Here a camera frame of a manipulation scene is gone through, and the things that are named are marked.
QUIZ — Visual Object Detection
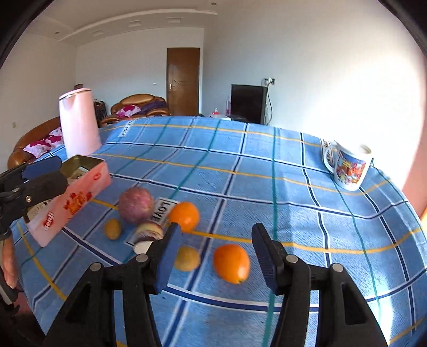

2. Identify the brown leather sofa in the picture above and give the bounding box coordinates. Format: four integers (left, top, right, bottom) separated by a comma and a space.
7, 116, 65, 169

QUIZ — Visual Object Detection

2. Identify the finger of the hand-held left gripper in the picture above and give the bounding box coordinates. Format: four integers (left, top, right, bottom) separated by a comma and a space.
0, 172, 69, 225
0, 156, 63, 195

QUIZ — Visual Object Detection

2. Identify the dark chair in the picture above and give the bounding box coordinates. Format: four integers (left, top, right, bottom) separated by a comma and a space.
93, 99, 108, 128

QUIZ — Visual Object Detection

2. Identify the black television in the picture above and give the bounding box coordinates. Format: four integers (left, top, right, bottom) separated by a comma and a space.
230, 84, 268, 125

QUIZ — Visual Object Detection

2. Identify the purple blanket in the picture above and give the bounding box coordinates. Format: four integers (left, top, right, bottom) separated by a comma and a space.
139, 101, 168, 116

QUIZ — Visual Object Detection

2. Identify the person's left hand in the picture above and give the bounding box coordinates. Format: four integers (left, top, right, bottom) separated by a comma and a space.
1, 234, 20, 291

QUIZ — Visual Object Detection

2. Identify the blue plaid tablecloth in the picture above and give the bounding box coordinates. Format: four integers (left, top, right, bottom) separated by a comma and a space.
9, 115, 425, 347

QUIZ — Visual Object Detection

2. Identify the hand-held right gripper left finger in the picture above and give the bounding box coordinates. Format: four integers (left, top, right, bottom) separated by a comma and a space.
43, 222, 184, 347

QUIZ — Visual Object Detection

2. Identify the purple white fruit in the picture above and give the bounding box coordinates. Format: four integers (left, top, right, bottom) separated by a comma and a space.
133, 222, 165, 243

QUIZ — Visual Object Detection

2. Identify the pink electric kettle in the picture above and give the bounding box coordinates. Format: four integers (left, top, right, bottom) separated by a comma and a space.
59, 87, 102, 158

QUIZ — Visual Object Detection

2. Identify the black cable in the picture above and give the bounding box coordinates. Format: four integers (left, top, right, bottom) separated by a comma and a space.
266, 83, 274, 125

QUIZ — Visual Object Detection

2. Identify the orange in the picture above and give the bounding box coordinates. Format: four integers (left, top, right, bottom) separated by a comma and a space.
168, 202, 200, 233
213, 244, 251, 285

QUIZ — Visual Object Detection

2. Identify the pink tin box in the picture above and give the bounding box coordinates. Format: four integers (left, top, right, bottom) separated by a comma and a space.
26, 154, 113, 248

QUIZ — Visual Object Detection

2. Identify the printed white mug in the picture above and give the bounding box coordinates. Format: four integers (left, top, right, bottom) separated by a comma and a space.
322, 140, 373, 192

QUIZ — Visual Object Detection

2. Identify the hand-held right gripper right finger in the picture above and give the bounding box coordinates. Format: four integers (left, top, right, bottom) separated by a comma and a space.
251, 222, 389, 347

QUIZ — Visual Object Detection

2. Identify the brown wooden door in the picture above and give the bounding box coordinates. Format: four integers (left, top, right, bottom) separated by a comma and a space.
166, 47, 201, 117

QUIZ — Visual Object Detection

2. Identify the brown leather armchair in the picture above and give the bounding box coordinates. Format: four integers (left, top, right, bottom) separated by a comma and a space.
99, 94, 167, 128

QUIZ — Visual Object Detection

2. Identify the purple round fruit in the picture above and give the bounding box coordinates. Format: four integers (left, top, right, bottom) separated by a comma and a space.
118, 187, 156, 225

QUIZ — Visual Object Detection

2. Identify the floral cushion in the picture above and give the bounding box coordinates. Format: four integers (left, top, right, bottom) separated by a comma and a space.
22, 140, 53, 159
116, 105, 142, 119
45, 127, 65, 148

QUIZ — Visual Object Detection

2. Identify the small yellow fruit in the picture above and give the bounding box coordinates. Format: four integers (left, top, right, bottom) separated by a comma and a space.
174, 246, 201, 272
104, 218, 122, 240

